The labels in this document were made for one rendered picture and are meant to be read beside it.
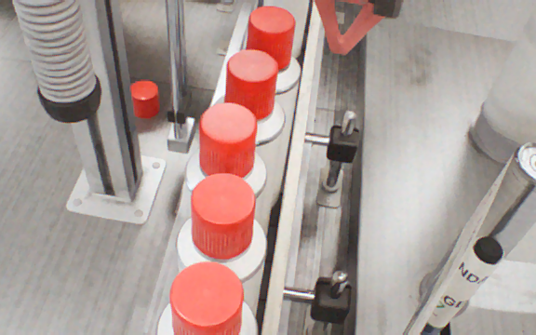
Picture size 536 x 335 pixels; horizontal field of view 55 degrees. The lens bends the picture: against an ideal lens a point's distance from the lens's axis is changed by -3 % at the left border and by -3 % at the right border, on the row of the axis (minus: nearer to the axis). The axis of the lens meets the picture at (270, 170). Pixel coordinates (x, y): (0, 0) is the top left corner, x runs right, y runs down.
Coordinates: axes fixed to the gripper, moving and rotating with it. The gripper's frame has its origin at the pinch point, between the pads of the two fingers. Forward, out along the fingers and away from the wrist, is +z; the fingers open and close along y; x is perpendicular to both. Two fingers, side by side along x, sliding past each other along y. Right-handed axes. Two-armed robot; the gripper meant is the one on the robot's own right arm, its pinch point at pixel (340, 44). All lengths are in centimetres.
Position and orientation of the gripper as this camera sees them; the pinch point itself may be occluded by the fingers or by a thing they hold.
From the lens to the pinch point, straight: 48.3
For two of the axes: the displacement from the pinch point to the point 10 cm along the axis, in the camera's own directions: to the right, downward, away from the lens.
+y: 1.5, -7.6, 6.3
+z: -1.0, 6.3, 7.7
